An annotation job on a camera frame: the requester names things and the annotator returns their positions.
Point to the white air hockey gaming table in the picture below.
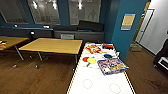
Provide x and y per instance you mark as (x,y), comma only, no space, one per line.
(100,76)

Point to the orange snack box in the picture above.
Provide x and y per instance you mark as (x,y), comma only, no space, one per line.
(93,49)

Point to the dark grey sofa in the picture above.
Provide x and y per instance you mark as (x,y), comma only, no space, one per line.
(86,36)

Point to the red table tennis paddle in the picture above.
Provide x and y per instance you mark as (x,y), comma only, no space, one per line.
(86,59)

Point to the yellow table tennis paddle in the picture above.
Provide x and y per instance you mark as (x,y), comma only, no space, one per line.
(92,61)

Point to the white label box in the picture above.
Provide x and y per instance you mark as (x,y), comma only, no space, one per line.
(67,36)

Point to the black sofa cushion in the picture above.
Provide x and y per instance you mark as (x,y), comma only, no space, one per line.
(90,26)

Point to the red and black box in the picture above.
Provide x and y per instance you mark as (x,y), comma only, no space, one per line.
(107,46)

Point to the dark blue paddle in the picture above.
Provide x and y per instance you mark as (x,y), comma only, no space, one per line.
(108,55)

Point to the large wooden table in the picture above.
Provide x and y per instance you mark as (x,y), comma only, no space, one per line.
(51,45)

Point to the interior glass window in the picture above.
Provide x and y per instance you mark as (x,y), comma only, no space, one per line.
(83,11)
(43,11)
(11,11)

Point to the cardboard box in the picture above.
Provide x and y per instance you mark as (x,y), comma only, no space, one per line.
(135,47)

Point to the small black round object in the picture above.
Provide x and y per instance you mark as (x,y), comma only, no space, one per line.
(32,33)

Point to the wooden table with orange items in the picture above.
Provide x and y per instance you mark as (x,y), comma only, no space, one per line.
(15,40)

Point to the black wheeled cart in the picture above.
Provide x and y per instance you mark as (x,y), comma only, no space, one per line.
(160,55)

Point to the orange items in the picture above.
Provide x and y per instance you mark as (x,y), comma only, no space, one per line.
(2,43)

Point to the yellow wall poster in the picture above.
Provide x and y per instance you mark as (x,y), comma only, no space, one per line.
(128,21)

